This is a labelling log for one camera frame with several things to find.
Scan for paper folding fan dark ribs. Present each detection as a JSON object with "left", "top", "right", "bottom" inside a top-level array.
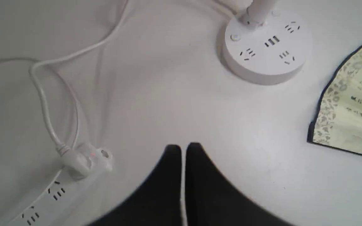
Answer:
[{"left": 306, "top": 45, "right": 362, "bottom": 155}]

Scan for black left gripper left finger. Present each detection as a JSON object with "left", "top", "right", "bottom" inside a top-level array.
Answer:
[{"left": 89, "top": 144, "right": 182, "bottom": 226}]

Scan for white desk lamp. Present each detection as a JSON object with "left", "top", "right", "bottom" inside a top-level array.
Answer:
[{"left": 222, "top": 0, "right": 313, "bottom": 85}]

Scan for white power cable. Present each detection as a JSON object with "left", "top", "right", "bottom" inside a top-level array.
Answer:
[{"left": 0, "top": 0, "right": 131, "bottom": 181}]

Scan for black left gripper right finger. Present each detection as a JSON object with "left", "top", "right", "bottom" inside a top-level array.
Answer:
[{"left": 186, "top": 143, "right": 289, "bottom": 226}]

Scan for white power strip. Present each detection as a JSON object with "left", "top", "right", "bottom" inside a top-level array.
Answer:
[{"left": 0, "top": 144, "right": 113, "bottom": 226}]

